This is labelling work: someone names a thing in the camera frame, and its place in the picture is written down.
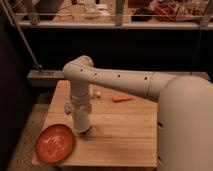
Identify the orange ceramic plate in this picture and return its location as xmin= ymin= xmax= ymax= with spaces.
xmin=35 ymin=124 xmax=75 ymax=164

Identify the orange carrot toy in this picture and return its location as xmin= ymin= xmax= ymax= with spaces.
xmin=112 ymin=96 xmax=133 ymax=102

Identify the metal pole stand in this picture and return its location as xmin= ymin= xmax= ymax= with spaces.
xmin=4 ymin=0 xmax=54 ymax=76

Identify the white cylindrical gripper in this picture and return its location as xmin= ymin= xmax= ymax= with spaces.
xmin=71 ymin=106 xmax=92 ymax=135

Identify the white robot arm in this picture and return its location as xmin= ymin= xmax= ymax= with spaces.
xmin=62 ymin=55 xmax=213 ymax=171

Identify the wooden table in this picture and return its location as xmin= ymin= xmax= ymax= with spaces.
xmin=31 ymin=79 xmax=158 ymax=168

